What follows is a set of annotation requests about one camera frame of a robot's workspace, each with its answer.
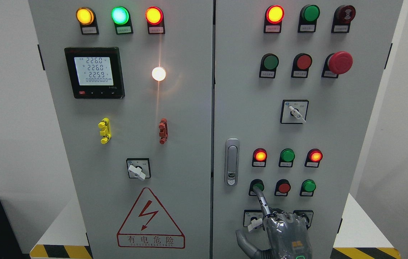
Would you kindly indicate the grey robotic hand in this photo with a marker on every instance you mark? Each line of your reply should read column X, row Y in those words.
column 287, row 235

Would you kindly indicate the green start button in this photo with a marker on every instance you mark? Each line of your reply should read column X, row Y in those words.
column 255, row 183

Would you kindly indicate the red push button lower middle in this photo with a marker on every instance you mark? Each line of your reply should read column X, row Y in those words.
column 282, row 188

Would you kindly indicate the green push button lower right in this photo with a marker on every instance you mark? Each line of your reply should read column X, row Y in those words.
column 307, row 188

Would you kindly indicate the red push button upper row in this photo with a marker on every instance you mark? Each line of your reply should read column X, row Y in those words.
column 301, row 64

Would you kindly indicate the green push button upper row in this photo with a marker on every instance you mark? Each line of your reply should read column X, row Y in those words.
column 268, row 66

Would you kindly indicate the red emergency stop mushroom button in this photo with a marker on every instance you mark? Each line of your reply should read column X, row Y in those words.
column 337, row 64

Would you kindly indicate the green indicator light lower middle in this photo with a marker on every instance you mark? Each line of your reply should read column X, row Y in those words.
column 287, row 157

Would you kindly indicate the green indicator light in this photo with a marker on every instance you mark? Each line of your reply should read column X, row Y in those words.
column 287, row 157
column 122, row 20
column 308, row 19

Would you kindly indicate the red indicator light lower right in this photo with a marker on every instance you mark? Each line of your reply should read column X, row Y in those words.
column 313, row 158

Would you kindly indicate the red indicator light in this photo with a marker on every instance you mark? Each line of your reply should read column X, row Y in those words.
column 273, row 19
column 155, row 20
column 259, row 158
column 313, row 158

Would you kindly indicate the red indicator light lower left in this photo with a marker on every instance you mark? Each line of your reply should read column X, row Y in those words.
column 259, row 158

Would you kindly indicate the red electric hazard warning sticker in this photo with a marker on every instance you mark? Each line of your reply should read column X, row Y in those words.
column 149, row 225

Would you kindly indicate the grey cabinet right door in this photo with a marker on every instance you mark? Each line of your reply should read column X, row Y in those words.
column 248, row 108

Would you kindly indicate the grey cabinet door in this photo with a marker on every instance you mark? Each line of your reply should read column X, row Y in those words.
column 248, row 108
column 180, row 168

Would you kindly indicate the red test terminal block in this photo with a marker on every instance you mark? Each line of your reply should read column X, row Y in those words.
column 163, row 131

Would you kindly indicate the white glowing indicator light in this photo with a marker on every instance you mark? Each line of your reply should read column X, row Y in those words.
column 158, row 73

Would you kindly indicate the yellow test terminal block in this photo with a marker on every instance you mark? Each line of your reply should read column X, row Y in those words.
column 105, row 131

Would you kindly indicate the grey cabinet left door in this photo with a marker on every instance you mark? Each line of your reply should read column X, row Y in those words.
column 180, row 168

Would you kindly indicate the red indicator light top right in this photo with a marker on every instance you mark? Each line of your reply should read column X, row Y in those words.
column 273, row 19

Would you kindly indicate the green indicator light top right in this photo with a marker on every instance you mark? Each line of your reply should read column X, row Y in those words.
column 308, row 19

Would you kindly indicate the red black buzzer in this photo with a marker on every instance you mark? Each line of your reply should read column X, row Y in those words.
column 343, row 17

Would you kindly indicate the black digital power meter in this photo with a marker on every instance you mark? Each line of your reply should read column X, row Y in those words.
column 95, row 72

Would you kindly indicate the red indicator light top left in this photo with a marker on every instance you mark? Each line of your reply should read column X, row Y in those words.
column 155, row 20

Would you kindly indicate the green indicator light top left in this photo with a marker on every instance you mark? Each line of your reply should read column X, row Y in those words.
column 122, row 20

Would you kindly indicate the yellow indicator light top left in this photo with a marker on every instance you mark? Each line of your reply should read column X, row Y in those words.
column 87, row 21

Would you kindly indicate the black selector switch bottom right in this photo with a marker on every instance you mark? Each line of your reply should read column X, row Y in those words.
column 307, row 214

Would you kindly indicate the white selector switch bottom left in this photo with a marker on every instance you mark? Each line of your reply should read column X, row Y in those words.
column 253, row 219

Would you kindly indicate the white selector switch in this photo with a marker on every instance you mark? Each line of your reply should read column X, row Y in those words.
column 253, row 219
column 294, row 111

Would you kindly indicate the silver door lock handle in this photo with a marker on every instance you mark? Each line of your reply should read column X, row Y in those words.
column 231, row 161

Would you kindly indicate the white selector switch upper right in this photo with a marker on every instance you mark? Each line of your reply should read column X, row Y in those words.
column 294, row 111

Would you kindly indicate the white selector switch left door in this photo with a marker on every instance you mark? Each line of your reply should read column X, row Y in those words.
column 138, row 168

